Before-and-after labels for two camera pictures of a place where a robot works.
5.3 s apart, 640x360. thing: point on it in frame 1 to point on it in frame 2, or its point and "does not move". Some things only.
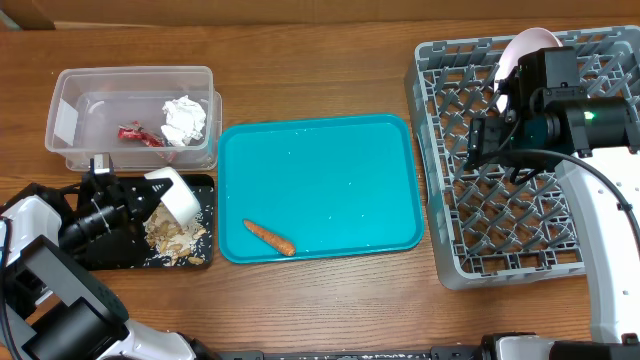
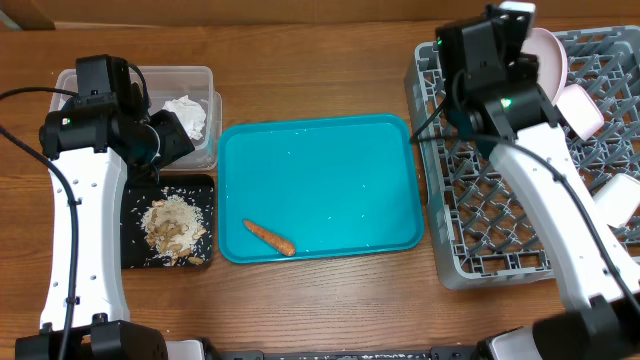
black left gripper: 123,196 to 178,142
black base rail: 471,352 does not move
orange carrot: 275,242 does not move
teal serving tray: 328,184 does not move
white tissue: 184,121 does not move
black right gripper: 483,141 to 524,72
